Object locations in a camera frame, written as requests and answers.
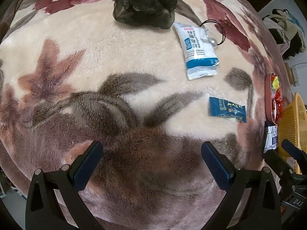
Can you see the white blue sachet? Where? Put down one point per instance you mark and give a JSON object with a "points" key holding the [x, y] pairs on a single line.
{"points": [[196, 55]]}

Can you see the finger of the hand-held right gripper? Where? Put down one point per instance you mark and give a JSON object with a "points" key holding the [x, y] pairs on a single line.
{"points": [[293, 149], [275, 159]]}

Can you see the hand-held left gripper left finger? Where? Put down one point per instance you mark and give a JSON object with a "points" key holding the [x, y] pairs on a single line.
{"points": [[87, 165]]}

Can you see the pile of clothes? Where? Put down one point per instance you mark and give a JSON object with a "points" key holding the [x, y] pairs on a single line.
{"points": [[283, 26]]}

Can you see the pile of wrapped candies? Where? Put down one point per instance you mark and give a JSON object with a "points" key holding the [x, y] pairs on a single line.
{"points": [[278, 98]]}

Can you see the floral plush blanket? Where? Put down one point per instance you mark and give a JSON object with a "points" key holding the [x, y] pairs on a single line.
{"points": [[120, 76]]}

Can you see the blue plastic packet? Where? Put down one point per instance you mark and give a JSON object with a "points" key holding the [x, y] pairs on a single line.
{"points": [[225, 110]]}

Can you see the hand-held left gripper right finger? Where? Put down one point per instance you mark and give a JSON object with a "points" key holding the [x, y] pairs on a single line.
{"points": [[217, 165]]}

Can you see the black organza scrunchie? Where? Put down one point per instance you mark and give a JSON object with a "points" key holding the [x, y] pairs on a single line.
{"points": [[144, 7]]}

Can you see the orange plastic basket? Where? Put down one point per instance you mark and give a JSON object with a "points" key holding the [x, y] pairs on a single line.
{"points": [[292, 124]]}

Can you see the pink plastic tray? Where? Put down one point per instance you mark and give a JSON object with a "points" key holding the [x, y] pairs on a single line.
{"points": [[268, 100]]}

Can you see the blue white wet wipes packet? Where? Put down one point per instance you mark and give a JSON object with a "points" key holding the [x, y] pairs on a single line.
{"points": [[272, 136]]}

